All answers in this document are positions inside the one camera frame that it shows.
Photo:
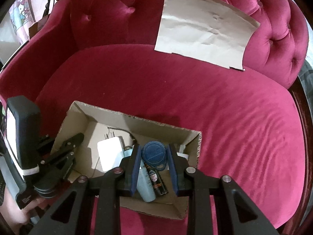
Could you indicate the red tufted velvet sofa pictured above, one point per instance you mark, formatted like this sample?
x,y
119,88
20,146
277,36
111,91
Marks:
x,y
220,127

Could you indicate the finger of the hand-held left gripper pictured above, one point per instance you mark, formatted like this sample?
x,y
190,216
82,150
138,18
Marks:
x,y
67,166
69,143

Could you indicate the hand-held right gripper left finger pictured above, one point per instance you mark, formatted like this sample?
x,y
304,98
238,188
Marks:
x,y
135,169

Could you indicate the person's left hand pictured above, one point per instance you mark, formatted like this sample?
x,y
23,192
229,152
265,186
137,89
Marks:
x,y
27,215

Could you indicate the cartoon cat wall poster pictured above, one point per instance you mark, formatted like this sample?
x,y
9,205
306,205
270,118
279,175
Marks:
x,y
22,14

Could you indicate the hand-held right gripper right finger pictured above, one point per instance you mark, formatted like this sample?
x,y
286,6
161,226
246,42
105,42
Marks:
x,y
174,171

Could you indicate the large white charger plug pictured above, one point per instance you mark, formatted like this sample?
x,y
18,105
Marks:
x,y
110,151

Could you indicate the white tube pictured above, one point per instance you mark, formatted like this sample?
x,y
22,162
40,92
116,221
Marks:
x,y
145,186

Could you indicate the small brown box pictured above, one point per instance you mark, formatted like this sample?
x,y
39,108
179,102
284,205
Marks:
x,y
36,29

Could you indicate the brown paper sheet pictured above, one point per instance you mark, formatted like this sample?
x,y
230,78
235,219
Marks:
x,y
205,31

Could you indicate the cardboard box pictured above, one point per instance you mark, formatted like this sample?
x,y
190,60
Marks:
x,y
105,122

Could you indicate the round blue-black cap object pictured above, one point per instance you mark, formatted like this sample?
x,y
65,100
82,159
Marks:
x,y
154,154

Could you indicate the small white charger plug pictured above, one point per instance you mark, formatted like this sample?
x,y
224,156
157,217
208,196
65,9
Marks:
x,y
182,154

